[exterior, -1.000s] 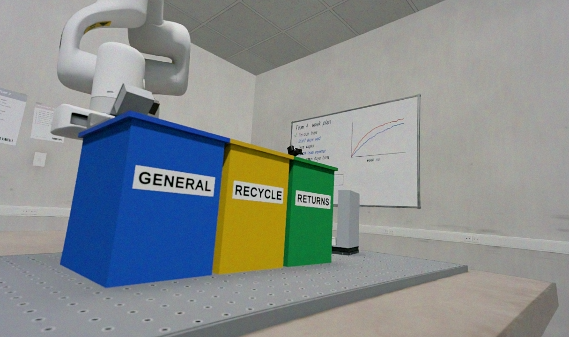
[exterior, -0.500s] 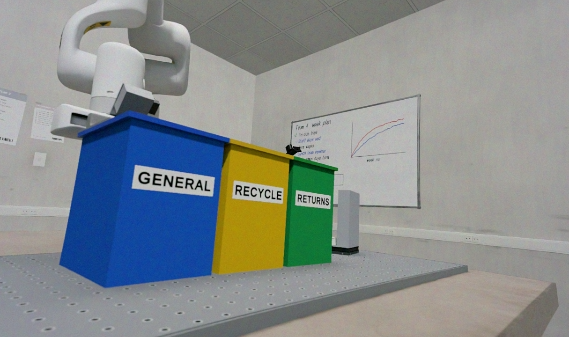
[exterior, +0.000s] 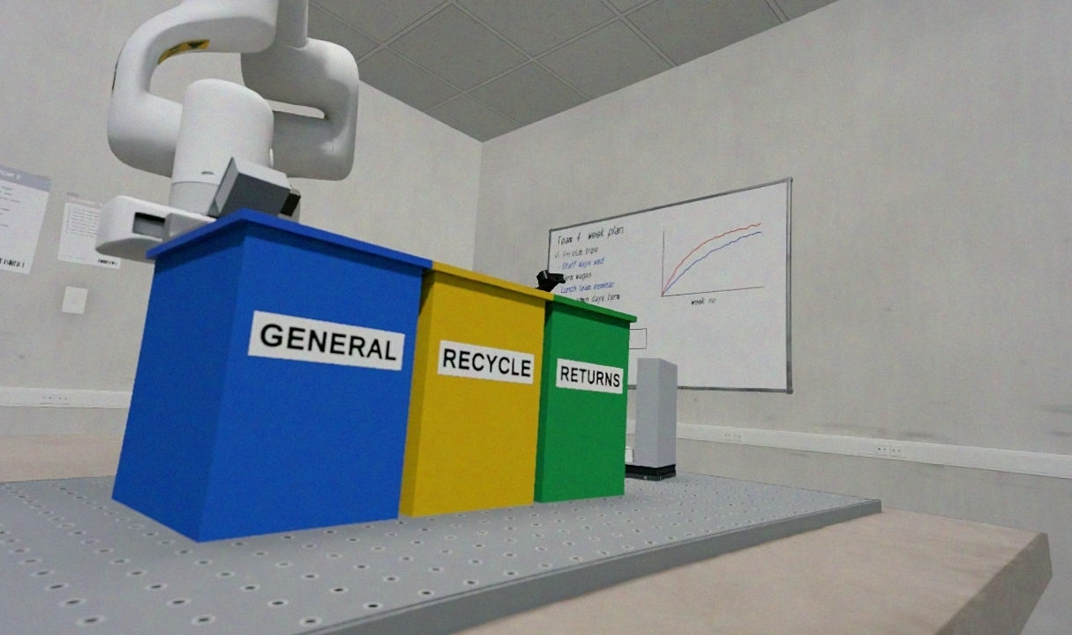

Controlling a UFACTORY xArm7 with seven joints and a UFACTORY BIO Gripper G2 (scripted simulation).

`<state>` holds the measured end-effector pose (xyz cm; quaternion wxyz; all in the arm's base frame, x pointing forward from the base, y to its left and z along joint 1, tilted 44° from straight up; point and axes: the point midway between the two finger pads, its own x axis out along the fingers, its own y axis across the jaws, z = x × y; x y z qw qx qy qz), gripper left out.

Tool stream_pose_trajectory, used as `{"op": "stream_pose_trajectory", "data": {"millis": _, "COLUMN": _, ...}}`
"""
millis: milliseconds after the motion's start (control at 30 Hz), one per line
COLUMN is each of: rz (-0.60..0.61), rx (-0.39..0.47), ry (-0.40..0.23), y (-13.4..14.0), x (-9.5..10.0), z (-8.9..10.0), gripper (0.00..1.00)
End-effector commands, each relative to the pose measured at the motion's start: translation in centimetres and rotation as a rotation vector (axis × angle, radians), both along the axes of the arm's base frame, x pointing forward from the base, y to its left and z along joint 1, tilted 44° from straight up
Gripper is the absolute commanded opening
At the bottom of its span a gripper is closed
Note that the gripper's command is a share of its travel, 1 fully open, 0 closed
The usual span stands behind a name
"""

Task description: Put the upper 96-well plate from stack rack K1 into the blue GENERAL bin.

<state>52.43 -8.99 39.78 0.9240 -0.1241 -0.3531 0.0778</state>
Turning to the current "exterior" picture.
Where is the green returns bin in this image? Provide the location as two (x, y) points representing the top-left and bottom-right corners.
(533, 294), (637, 504)

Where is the yellow recycle bin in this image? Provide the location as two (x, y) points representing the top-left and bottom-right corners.
(399, 261), (554, 517)

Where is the blue waste bin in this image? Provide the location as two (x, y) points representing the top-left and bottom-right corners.
(111, 208), (433, 543)

